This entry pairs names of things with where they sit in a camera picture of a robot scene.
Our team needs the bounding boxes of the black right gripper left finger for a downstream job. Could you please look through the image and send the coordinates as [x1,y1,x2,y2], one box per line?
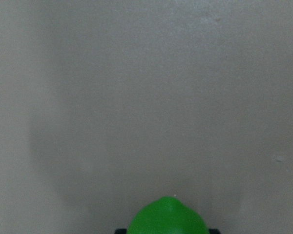
[114,228,127,234]

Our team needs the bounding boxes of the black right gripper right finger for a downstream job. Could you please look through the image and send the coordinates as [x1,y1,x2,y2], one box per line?
[209,228,220,234]

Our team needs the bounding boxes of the green lime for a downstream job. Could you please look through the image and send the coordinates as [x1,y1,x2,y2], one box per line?
[127,196,209,234]

